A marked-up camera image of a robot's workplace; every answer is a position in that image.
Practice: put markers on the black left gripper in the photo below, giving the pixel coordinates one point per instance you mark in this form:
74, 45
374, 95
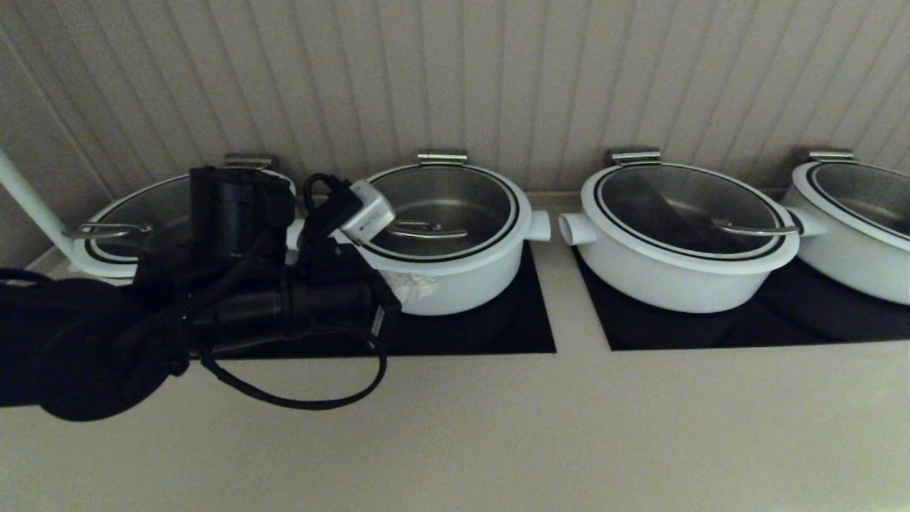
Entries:
334, 302

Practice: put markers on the small glass lid white rim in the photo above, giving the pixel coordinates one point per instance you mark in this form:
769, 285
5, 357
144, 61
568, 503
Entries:
455, 203

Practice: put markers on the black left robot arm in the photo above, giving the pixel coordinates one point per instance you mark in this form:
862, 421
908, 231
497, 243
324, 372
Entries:
85, 341

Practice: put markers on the deep white pot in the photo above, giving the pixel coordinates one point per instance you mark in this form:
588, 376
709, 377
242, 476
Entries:
476, 284

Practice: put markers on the black glass induction panel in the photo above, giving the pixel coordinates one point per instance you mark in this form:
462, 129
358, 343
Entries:
817, 323
526, 323

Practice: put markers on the white pole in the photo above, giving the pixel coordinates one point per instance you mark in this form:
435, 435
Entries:
28, 193

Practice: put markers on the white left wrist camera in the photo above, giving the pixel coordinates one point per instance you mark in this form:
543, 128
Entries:
370, 212

